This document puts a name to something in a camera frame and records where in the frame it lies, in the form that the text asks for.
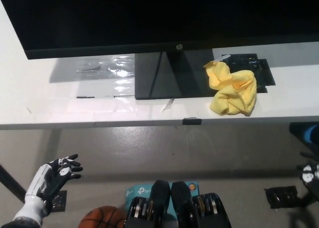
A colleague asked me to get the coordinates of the teal tp-link box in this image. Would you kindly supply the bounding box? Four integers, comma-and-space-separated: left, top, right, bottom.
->
124, 181, 200, 228

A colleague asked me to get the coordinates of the black plastic tray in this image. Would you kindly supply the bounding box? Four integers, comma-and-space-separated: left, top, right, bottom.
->
221, 53, 277, 94

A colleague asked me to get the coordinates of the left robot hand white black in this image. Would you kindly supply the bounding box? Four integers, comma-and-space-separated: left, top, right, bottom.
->
25, 153, 84, 210

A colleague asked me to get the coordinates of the blue round object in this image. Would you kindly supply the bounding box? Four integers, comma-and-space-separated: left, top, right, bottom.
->
303, 124, 319, 144

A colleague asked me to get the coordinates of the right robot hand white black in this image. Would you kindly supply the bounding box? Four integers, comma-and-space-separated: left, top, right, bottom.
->
296, 151, 319, 189

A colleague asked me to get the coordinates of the yellow microfibre cloth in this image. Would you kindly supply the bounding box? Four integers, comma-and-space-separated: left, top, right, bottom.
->
202, 61, 258, 117

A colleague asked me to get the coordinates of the black HP monitor with stand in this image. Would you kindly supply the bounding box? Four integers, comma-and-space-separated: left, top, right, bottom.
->
0, 0, 319, 101

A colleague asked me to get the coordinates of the orange basketball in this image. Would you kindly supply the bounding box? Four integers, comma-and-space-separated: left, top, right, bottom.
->
79, 205, 128, 228

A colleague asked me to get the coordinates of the short black tape piece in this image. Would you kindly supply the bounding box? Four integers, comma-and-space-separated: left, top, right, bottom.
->
182, 117, 202, 126

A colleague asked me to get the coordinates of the black box under desk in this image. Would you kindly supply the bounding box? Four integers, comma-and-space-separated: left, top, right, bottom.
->
289, 122, 319, 142

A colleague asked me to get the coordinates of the black desk leg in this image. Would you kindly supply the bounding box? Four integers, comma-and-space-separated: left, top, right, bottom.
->
0, 163, 27, 205
298, 190, 319, 208

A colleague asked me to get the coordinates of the clear plastic film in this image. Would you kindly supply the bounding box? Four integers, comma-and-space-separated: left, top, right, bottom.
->
74, 54, 137, 98

